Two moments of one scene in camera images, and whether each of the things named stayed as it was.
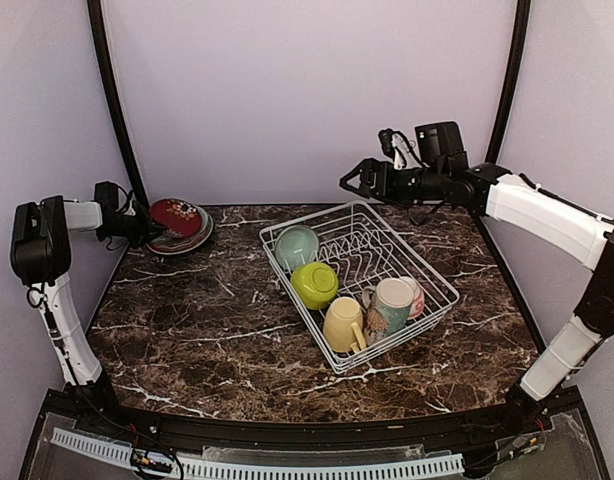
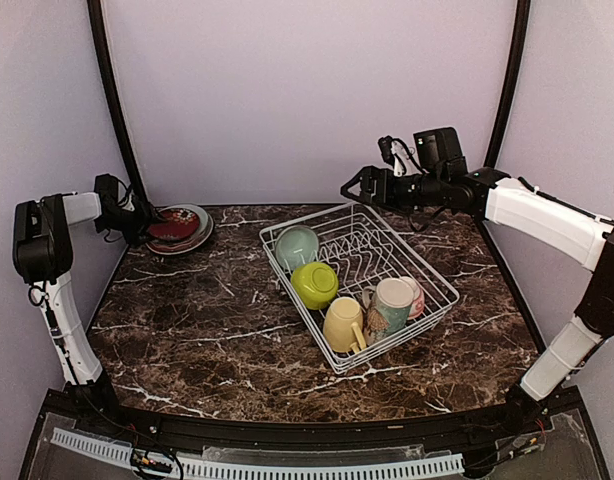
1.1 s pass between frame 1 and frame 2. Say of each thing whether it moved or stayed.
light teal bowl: stayed
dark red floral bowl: moved
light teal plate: moved
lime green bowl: stayed
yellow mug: stayed
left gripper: stayed
